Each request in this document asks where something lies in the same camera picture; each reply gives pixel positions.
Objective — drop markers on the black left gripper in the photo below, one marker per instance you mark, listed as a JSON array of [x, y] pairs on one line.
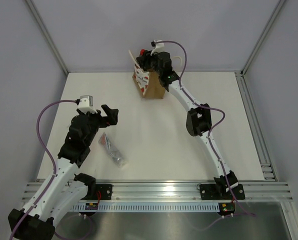
[[110, 119]]

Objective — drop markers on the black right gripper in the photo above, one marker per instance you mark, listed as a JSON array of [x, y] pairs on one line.
[[141, 59]]

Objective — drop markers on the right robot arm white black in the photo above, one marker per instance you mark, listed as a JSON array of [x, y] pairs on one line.
[[198, 121]]

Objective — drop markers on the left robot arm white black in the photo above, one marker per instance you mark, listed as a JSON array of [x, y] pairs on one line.
[[64, 186]]

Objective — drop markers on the canvas bag with watermelon print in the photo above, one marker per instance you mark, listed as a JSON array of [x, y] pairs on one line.
[[149, 84]]

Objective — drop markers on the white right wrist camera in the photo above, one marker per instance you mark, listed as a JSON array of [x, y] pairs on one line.
[[158, 46]]

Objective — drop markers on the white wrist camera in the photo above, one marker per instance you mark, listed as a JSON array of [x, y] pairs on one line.
[[158, 46], [86, 102]]

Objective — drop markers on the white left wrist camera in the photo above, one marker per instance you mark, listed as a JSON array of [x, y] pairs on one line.
[[86, 102]]

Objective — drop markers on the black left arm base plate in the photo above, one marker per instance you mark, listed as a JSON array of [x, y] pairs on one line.
[[104, 191]]

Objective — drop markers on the white slotted cable duct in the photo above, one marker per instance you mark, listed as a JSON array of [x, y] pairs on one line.
[[154, 207]]

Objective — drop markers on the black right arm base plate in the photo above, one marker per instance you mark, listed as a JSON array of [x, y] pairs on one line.
[[209, 192]]

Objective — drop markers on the left aluminium frame post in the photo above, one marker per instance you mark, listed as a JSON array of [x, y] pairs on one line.
[[37, 18]]

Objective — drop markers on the aluminium frame post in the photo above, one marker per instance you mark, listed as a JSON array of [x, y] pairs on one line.
[[263, 36], [37, 18]]

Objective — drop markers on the right aluminium frame post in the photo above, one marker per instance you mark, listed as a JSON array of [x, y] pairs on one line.
[[263, 36]]

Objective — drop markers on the aluminium mounting rail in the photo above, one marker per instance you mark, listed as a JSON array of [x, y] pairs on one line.
[[188, 191]]

